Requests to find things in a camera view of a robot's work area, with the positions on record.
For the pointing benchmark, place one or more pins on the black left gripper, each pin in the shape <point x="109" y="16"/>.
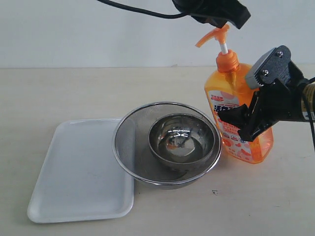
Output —
<point x="215" y="12"/>

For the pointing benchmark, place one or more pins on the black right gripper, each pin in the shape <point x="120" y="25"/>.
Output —
<point x="269" y="105"/>

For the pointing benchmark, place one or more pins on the orange dish soap pump bottle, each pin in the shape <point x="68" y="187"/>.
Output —
<point x="225" y="89"/>

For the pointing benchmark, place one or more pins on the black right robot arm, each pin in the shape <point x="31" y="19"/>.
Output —
<point x="308" y="104"/>

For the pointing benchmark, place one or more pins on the small stainless steel bowl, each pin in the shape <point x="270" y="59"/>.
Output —
<point x="181" y="141"/>

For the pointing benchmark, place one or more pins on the steel mesh strainer basket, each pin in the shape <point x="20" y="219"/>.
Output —
<point x="132" y="152"/>

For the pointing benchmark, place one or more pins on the white rectangular plastic tray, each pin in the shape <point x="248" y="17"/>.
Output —
<point x="80" y="179"/>

